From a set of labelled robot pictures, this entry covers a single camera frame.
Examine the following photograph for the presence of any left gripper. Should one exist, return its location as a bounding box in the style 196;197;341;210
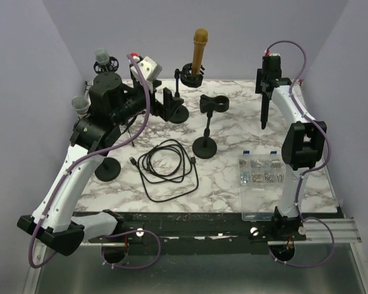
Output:
112;78;183;124

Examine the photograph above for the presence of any black microphone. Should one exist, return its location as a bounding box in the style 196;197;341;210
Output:
261;92;270;130

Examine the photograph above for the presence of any black clip microphone stand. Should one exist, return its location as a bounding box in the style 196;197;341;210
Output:
192;94;229;159

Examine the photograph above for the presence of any gold microphone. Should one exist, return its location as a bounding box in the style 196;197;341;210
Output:
191;28;208;76

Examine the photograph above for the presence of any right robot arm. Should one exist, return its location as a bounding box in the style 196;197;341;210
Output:
255;53;327;240

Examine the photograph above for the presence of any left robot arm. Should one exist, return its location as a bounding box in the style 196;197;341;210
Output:
17;72;183;256

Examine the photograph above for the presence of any black round base stand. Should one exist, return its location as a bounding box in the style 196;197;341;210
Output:
94;157;121;182

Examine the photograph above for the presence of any clear plastic screw box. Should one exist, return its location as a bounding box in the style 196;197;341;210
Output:
237;151;296;222

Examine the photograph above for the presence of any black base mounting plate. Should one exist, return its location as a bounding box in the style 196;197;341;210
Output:
92;213;306;255

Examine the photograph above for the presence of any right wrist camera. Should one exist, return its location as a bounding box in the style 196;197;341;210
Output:
264;50;280;57

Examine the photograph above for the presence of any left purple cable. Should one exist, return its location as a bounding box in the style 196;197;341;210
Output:
29;53;163;270

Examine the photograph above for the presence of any purple cable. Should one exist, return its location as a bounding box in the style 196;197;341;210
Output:
265;39;337;267
29;53;163;270

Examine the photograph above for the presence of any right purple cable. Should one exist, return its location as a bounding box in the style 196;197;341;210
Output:
265;39;337;267

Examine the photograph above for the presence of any black coiled usb cable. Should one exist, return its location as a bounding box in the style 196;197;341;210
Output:
129;139;199;203

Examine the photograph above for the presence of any black tripod shock mount stand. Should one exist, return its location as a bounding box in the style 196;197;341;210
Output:
89;56;130;149

